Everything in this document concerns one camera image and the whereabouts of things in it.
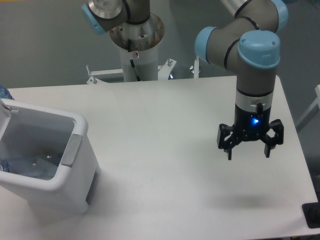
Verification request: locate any white frame at right edge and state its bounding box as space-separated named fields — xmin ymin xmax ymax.
xmin=295 ymin=84 xmax=320 ymax=132

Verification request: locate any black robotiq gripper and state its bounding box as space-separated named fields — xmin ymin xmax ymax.
xmin=217 ymin=105 xmax=284 ymax=161

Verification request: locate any white pedestal base frame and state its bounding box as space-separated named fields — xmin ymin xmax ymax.
xmin=85 ymin=53 xmax=202 ymax=85

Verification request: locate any black device at table edge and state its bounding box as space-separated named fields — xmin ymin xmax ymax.
xmin=302 ymin=202 xmax=320 ymax=229

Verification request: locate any black cable on pedestal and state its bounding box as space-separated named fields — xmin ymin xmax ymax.
xmin=127 ymin=38 xmax=141 ymax=82

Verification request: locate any blue patterned object left edge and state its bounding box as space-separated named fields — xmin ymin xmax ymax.
xmin=0 ymin=85 xmax=15 ymax=100

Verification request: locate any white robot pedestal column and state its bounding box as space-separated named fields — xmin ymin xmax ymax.
xmin=109 ymin=13 xmax=165 ymax=69

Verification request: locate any white plastic trash can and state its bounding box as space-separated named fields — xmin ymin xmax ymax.
xmin=0 ymin=99 xmax=101 ymax=213

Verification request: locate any clear crushed plastic bottle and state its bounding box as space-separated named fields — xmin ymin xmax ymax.
xmin=0 ymin=153 xmax=63 ymax=180

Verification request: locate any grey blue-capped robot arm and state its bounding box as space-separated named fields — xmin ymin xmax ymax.
xmin=81 ymin=0 xmax=288 ymax=157

